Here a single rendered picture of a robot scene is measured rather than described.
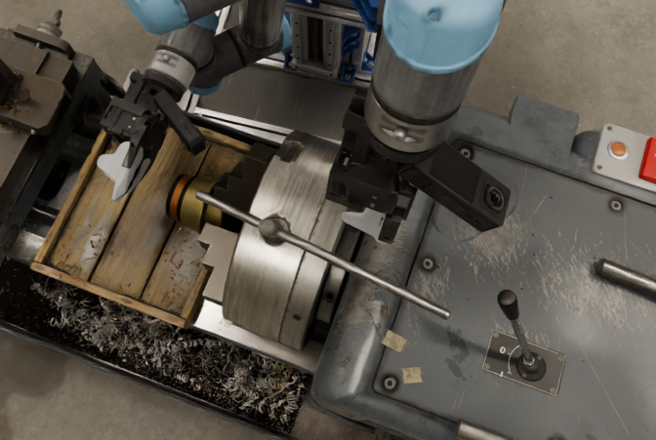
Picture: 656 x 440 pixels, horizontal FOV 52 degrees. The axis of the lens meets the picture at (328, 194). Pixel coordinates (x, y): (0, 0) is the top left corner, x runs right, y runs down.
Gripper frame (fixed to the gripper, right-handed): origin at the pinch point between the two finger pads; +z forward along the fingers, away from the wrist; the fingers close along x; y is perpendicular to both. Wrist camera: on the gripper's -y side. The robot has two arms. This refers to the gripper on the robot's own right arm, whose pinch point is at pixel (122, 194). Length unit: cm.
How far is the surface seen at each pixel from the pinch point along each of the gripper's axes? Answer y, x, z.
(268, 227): -27.8, 23.0, 2.5
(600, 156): -65, 17, -24
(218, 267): -19.2, 1.8, 5.8
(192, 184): -10.8, 3.4, -4.5
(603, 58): -91, -108, -128
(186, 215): -11.6, 2.2, 0.0
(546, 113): -56, 17, -27
